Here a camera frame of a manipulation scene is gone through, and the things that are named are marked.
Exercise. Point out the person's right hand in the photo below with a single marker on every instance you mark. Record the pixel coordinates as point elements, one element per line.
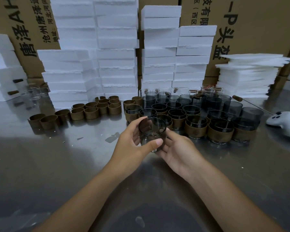
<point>183,159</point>

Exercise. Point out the person's left hand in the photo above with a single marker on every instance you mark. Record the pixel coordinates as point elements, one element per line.
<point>128,154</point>

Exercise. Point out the smoky transparent plastic cup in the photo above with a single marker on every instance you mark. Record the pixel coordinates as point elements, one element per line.
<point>217,114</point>
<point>152,125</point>
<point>147,111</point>
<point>244,123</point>
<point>196,120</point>
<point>159,107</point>
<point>133,108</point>
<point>191,109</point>
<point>177,113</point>
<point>168,119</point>
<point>221,124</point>

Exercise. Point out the group of brown sleeve rings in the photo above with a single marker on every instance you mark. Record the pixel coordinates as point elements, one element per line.
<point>91,113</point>

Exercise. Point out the cluster of transparent plastic cups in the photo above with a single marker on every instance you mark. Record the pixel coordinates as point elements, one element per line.
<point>148,100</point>

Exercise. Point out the bunch of clear plastic cups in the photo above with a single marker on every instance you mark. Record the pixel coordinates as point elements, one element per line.
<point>36,92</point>

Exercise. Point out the person's right forearm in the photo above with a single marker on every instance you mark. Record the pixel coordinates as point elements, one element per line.
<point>234,205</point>

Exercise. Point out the person's left forearm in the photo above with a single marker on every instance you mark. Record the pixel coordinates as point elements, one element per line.
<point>87,202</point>

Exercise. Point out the tall stack white foam blocks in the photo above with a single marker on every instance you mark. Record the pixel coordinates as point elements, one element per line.
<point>113,60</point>

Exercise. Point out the stepped stack white foam blocks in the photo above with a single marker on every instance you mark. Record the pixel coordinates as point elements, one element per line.
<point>159,60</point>

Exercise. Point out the stack of thin foam sheets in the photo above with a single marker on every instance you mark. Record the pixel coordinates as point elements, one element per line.
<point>246,77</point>

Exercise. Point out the white game controller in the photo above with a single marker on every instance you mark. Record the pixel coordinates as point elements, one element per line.
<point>286,124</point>

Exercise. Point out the brown cork stick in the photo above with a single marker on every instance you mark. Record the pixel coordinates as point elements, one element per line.
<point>18,80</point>
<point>13,92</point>

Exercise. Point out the large printed cardboard box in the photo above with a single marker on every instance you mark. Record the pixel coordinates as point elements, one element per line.
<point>263,24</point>

